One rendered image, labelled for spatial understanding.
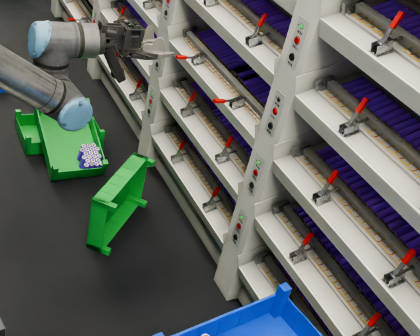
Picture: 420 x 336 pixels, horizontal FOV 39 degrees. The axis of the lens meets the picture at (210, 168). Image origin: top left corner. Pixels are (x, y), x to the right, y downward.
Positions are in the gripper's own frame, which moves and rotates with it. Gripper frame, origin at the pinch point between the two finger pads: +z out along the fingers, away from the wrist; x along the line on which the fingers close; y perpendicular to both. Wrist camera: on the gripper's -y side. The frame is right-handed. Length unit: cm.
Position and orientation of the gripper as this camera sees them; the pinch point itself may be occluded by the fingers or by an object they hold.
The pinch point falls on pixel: (165, 49)
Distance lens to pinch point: 169.3
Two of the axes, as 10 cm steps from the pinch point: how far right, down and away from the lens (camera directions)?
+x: -4.3, -5.9, 6.8
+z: 8.7, -0.8, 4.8
